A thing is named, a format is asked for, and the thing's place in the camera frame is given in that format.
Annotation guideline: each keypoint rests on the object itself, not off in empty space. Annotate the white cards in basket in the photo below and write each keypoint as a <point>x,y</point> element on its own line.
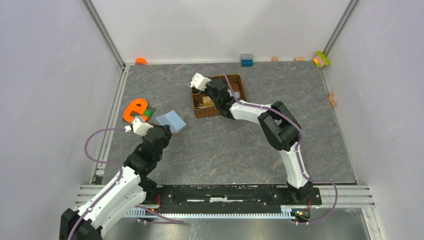
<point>234,94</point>

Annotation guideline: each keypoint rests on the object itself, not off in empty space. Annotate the green toy block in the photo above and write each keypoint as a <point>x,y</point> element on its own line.
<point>148,113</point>

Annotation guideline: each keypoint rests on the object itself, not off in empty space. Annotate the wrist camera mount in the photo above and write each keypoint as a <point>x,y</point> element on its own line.
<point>138,126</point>
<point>199,82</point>

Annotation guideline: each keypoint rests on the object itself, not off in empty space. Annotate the brown wicker divided basket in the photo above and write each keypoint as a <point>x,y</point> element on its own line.
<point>196,95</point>

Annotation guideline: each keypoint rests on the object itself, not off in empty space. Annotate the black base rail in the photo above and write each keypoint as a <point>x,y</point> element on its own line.
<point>229,199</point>

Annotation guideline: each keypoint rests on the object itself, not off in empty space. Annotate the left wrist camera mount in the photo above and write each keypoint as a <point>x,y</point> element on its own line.
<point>138,126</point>

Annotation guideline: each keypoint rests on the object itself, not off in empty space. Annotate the orange plastic tape dispenser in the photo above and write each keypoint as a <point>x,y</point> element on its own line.
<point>137,107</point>

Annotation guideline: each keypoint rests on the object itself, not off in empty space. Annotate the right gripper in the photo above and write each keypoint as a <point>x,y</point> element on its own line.
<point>205,90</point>

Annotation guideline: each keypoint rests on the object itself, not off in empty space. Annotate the grey card holder wallet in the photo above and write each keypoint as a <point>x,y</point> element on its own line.
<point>175,122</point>

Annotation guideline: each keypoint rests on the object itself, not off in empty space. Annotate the wooden arch block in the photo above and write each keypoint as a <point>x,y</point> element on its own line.
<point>332,100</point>

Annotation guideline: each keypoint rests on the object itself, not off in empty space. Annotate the orange round cap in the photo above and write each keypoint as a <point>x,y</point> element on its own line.
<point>140,61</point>

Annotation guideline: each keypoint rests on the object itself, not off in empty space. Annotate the blue grey toy brick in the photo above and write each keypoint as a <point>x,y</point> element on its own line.
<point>246,59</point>

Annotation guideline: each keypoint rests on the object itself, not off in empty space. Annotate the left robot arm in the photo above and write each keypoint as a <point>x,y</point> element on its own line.
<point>128,188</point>

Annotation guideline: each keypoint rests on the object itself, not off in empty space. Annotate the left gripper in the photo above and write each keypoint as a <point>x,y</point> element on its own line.
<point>167,132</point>

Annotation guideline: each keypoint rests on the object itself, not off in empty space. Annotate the yellow card in basket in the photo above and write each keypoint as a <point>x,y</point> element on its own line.
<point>207,102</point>

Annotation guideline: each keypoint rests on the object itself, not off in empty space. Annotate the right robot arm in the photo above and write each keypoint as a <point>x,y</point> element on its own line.
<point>279,126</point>

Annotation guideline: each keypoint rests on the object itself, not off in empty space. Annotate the multicolour toy brick stack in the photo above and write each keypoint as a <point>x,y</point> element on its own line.
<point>321,60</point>

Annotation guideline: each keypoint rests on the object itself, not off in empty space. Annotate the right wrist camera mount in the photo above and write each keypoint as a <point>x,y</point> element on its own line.
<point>199,82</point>

